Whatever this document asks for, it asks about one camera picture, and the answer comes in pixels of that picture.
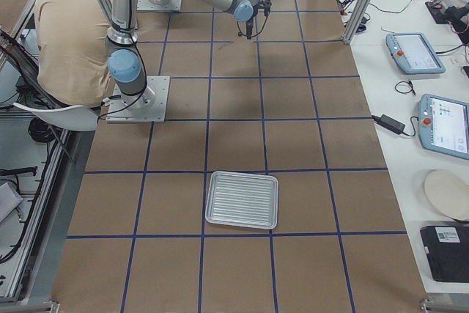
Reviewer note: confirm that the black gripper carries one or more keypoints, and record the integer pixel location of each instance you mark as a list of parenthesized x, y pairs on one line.
[(249, 26)]

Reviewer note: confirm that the silver ribbed metal tray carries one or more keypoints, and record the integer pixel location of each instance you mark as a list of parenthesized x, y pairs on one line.
[(242, 200)]

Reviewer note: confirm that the far teach pendant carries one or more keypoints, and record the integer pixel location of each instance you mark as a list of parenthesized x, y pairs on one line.
[(413, 53)]

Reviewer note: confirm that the teach pendant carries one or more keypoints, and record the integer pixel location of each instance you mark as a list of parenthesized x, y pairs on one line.
[(443, 125), (413, 53)]

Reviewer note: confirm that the black power adapter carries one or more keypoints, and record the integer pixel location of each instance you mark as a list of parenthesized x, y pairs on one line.
[(389, 123)]

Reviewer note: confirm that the person in beige shirt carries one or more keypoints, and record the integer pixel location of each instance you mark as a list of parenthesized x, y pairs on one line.
[(72, 51)]

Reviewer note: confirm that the white chair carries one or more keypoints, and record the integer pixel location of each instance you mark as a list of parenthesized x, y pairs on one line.
[(74, 118)]

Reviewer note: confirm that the near teach pendant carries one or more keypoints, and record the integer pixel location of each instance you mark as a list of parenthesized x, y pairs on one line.
[(443, 125)]

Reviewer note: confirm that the beige round plate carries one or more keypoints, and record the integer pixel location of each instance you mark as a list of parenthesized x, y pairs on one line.
[(448, 194)]

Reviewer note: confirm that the black box with label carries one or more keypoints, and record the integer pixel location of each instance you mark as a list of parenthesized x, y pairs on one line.
[(446, 249)]

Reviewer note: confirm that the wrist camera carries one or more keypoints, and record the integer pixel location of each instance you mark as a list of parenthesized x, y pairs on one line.
[(263, 6)]

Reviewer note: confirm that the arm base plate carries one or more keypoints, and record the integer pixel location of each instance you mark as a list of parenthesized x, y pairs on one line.
[(159, 5), (151, 106)]

